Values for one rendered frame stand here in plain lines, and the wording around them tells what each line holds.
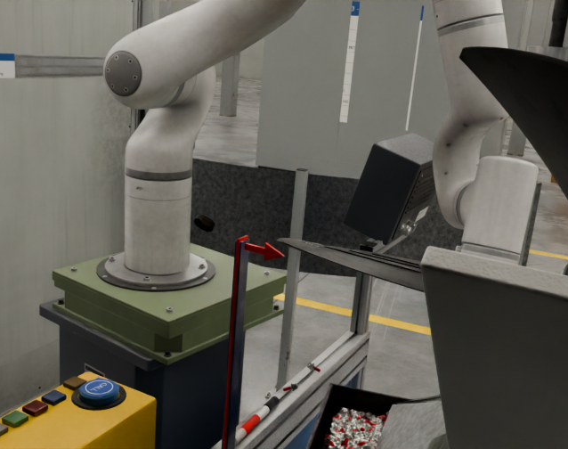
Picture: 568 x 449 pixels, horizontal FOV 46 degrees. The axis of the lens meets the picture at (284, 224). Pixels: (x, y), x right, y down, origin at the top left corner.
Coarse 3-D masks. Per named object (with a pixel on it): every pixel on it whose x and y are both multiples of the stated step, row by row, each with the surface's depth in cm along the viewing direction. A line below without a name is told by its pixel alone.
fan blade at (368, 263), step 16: (288, 240) 72; (320, 256) 68; (336, 256) 71; (352, 256) 73; (368, 256) 75; (384, 256) 76; (368, 272) 68; (384, 272) 70; (400, 272) 71; (416, 272) 72; (416, 288) 68
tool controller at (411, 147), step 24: (384, 144) 138; (408, 144) 145; (432, 144) 153; (384, 168) 136; (408, 168) 134; (432, 168) 142; (360, 192) 140; (384, 192) 138; (408, 192) 135; (432, 192) 154; (360, 216) 141; (384, 216) 139; (408, 216) 143; (384, 240) 140
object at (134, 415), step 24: (120, 384) 72; (48, 408) 67; (72, 408) 67; (96, 408) 67; (120, 408) 68; (144, 408) 69; (24, 432) 62; (48, 432) 63; (72, 432) 63; (96, 432) 63; (120, 432) 66; (144, 432) 69
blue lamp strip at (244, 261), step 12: (240, 252) 87; (240, 264) 87; (240, 276) 88; (240, 288) 89; (240, 300) 89; (240, 312) 90; (240, 324) 91; (240, 336) 91; (240, 348) 92; (240, 360) 93; (228, 420) 93; (228, 432) 94; (228, 444) 95
